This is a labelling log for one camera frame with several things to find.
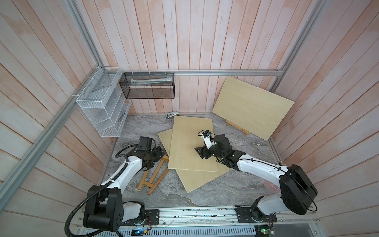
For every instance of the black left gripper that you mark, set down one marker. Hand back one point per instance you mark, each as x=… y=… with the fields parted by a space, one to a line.
x=158 y=155

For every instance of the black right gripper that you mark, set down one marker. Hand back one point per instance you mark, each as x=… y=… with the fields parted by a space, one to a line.
x=203 y=151

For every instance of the plywood board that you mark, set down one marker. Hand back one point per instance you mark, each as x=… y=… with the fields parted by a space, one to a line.
x=254 y=109
x=185 y=139
x=190 y=179

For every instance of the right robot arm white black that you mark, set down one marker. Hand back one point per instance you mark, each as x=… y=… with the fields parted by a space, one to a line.
x=296 y=191

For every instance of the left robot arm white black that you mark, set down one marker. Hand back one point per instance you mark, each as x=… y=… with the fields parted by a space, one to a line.
x=105 y=209

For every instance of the pink cup of pencils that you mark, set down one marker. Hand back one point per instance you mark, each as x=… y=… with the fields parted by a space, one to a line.
x=271 y=187

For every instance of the white mesh tiered shelf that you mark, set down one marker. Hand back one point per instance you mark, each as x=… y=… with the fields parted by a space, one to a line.
x=103 y=101

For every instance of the black mesh wire basket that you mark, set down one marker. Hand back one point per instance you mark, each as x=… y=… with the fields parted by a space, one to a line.
x=148 y=85

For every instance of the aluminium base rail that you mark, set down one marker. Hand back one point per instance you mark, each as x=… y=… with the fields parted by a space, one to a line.
x=220 y=221

